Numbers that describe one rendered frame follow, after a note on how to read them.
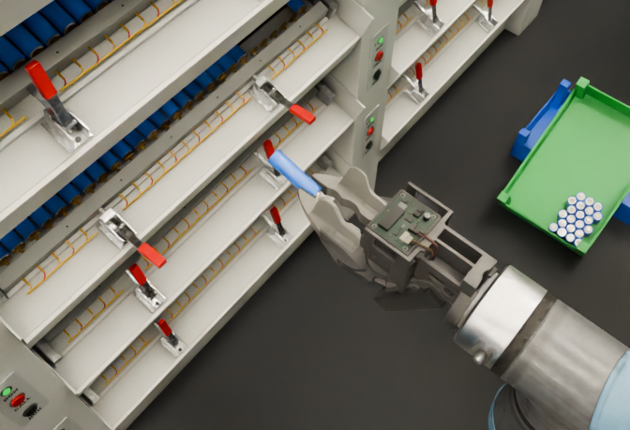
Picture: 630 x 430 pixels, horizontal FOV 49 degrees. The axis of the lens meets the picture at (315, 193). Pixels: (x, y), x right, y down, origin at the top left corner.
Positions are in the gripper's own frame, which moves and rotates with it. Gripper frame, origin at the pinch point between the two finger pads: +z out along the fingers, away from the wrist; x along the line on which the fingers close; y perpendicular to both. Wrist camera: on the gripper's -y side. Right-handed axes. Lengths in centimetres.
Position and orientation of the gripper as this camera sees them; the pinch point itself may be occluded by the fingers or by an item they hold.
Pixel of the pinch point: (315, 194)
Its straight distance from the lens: 73.9
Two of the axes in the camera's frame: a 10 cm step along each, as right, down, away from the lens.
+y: 0.3, -5.4, -8.4
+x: -6.5, 6.3, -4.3
